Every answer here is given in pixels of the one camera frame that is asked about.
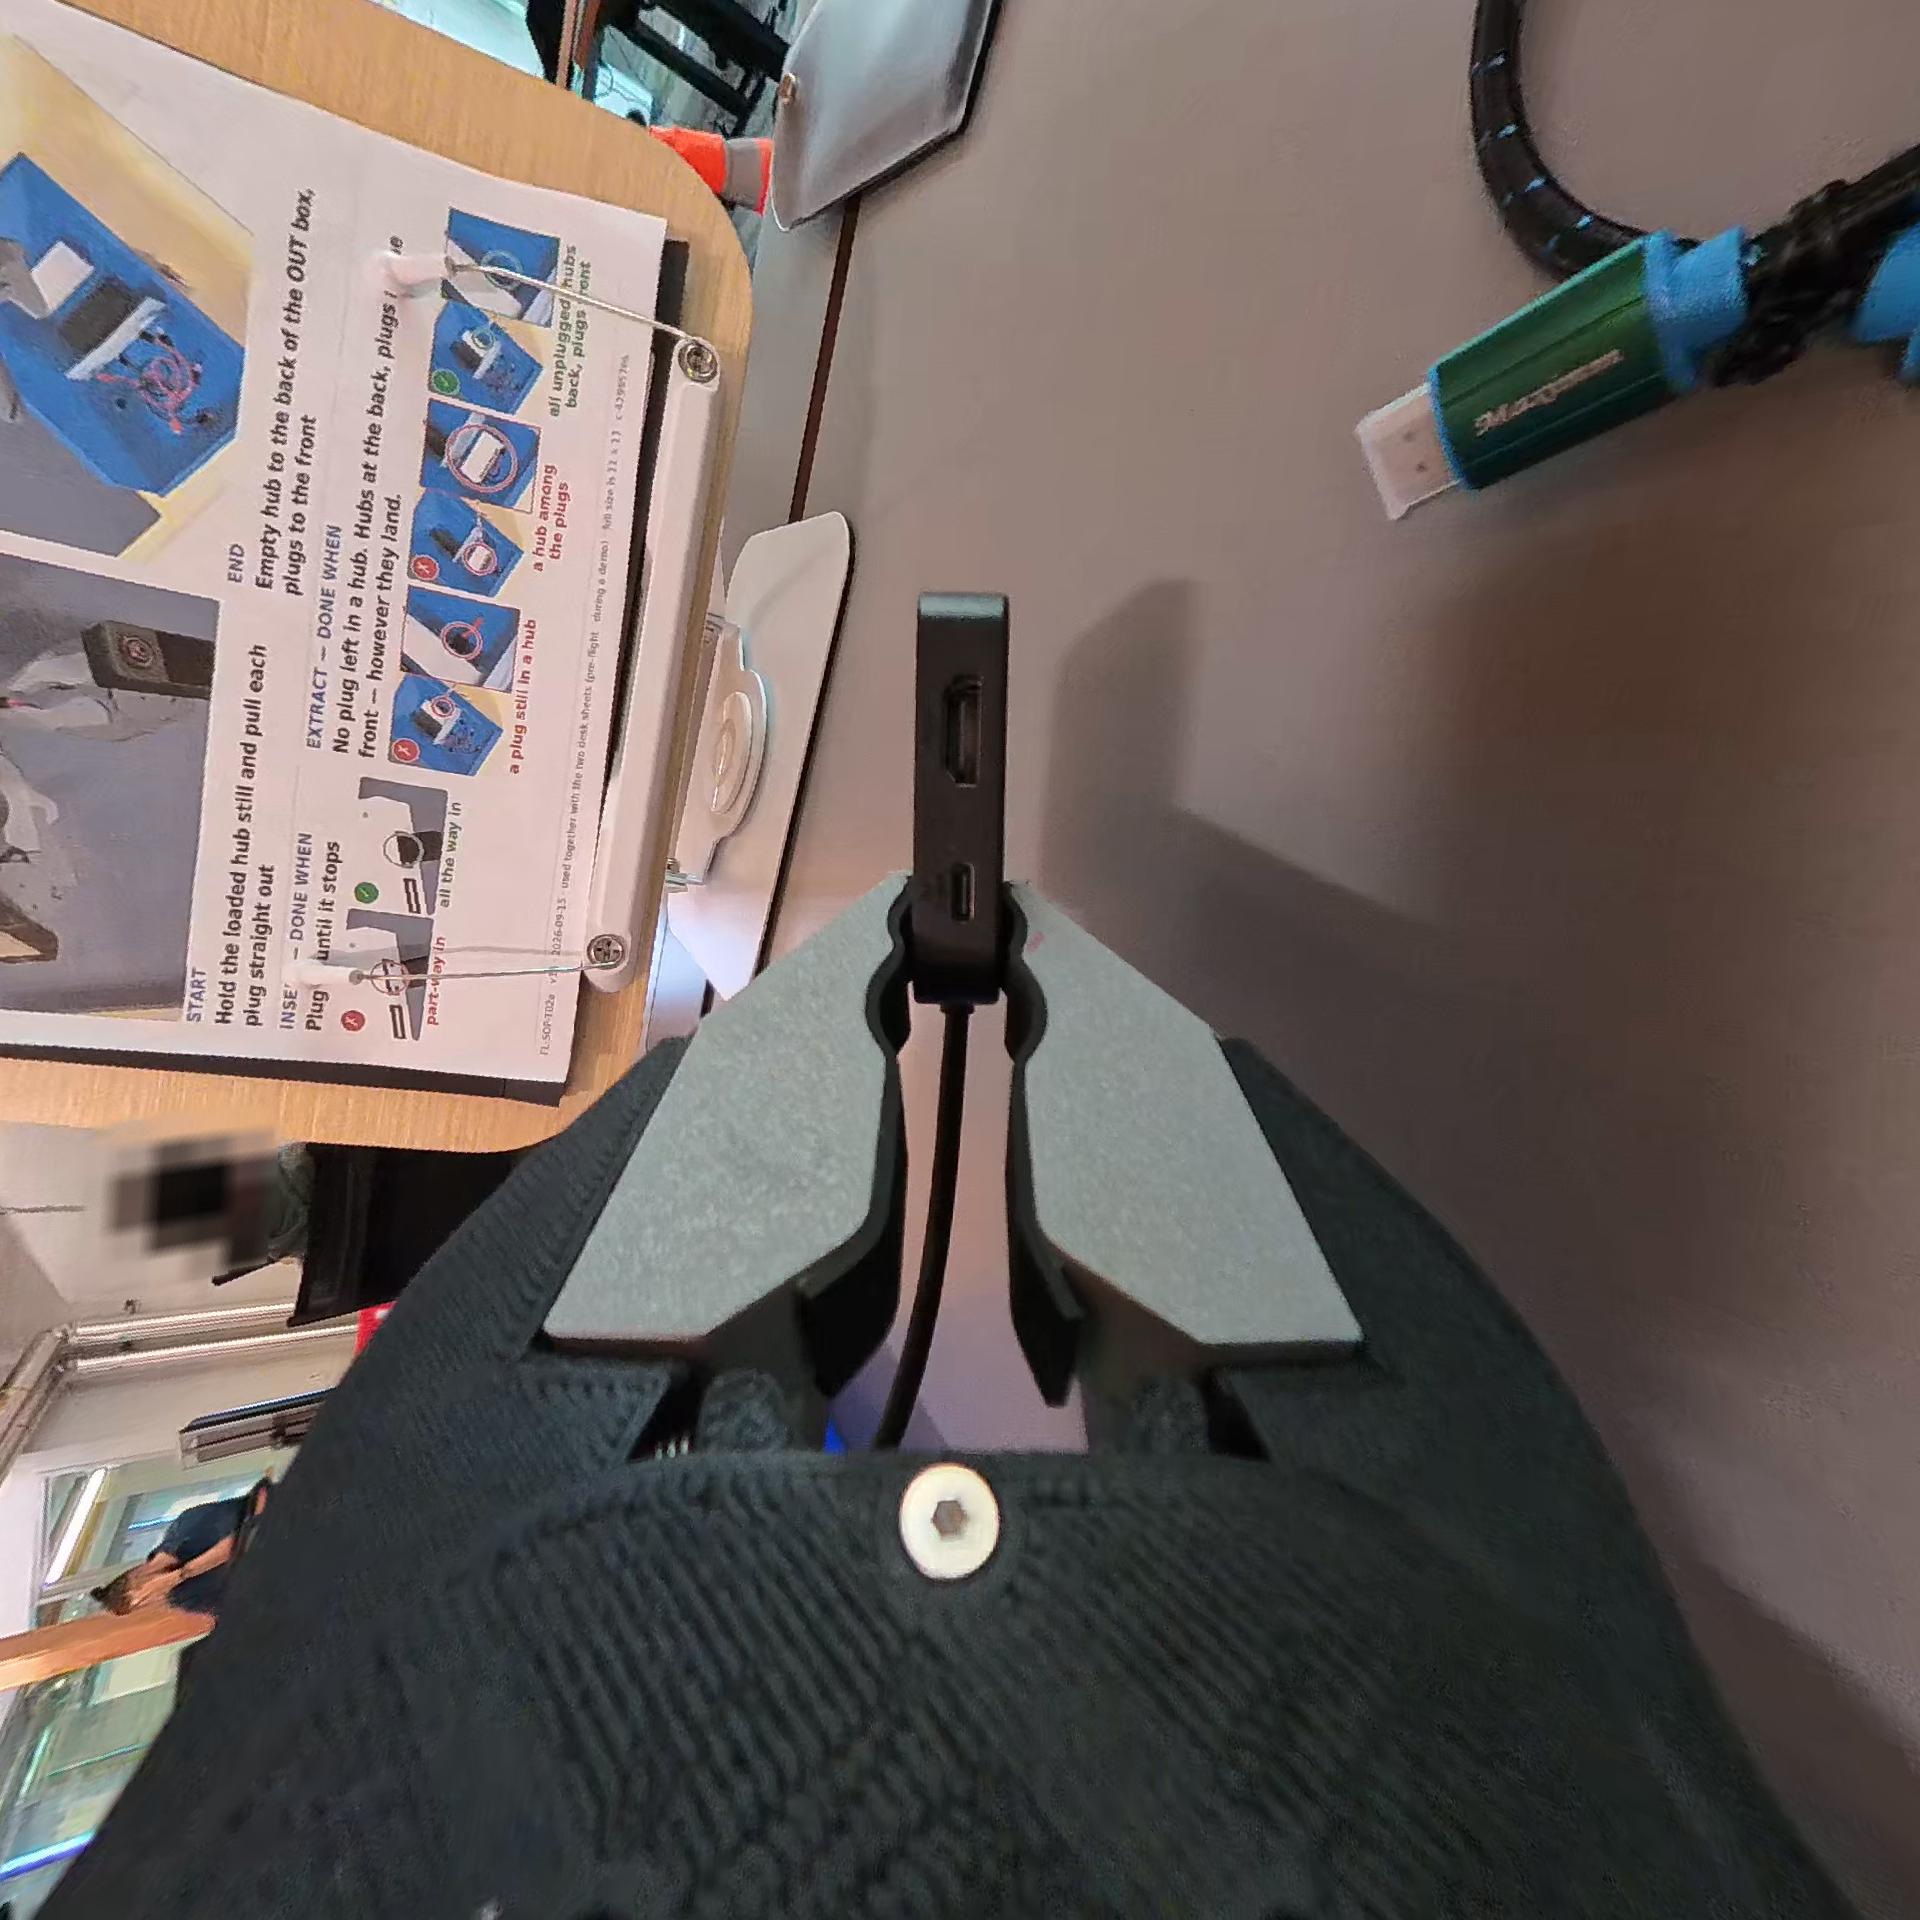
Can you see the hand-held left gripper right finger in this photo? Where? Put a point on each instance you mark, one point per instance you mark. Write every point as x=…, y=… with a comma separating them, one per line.
x=1182, y=1186

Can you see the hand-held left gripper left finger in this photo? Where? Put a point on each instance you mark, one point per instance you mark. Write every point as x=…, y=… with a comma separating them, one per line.
x=736, y=1186

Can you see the printed instruction sheet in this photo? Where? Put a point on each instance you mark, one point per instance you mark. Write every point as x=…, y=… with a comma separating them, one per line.
x=301, y=524

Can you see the orange traffic cone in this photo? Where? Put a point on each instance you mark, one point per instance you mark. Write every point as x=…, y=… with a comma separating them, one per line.
x=711, y=159

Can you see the silver grey pouch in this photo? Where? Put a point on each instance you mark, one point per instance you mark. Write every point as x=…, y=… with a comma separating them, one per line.
x=886, y=84

